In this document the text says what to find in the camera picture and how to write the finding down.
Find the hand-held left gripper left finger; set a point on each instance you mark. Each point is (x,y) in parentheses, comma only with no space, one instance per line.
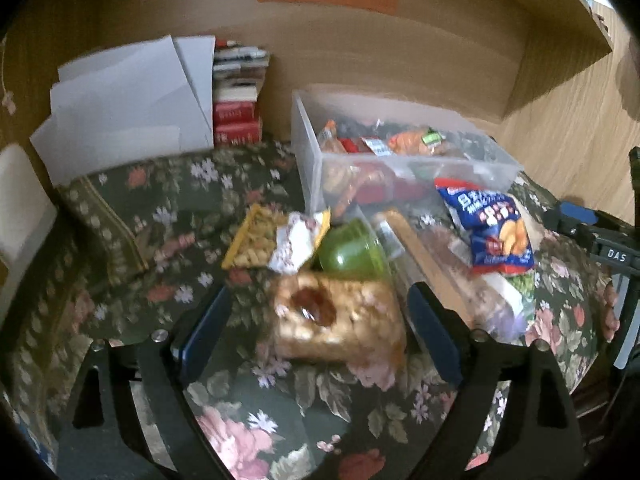
(205,332)

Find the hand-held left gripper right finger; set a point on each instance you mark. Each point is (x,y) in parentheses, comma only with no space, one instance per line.
(432,332)

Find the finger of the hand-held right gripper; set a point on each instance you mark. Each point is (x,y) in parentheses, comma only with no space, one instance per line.
(577,214)

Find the clear bag of caramel puffs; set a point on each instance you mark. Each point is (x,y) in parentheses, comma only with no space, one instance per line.
(335,320)

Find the clear plastic storage box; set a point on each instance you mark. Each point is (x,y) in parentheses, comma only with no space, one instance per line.
(350,125)

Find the clear long biscuit stick box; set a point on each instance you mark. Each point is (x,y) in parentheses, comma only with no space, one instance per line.
(425,260)

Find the white and purple snack bag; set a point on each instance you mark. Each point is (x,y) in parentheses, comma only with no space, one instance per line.
(507,300)

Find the blue chip packet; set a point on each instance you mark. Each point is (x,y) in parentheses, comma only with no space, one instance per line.
(495,230)

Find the floral green cloth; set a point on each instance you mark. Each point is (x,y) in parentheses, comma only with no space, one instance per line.
(165,240)

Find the yellow snack packet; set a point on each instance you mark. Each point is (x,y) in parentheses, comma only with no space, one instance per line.
(252,240)

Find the green plastic cup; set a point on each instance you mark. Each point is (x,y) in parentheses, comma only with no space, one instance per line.
(350,255)

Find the white and red snack packet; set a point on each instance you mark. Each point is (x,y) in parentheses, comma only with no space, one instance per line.
(295,245)

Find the orange snack packet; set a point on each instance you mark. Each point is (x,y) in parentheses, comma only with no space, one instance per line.
(412,142)

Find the small red and white packet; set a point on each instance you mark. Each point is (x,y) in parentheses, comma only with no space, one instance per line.
(375,146)

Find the wooden shelf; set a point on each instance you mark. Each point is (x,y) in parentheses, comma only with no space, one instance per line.
(575,10)

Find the brown bread packet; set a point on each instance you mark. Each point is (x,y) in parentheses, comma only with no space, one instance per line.
(331,141)

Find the white flat object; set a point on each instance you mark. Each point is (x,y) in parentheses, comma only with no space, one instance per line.
(20,205)

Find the stack of books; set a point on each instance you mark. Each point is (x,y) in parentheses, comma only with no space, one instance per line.
(237,95)

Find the white paper sheets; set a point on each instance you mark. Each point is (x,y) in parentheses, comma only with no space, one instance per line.
(125,105)

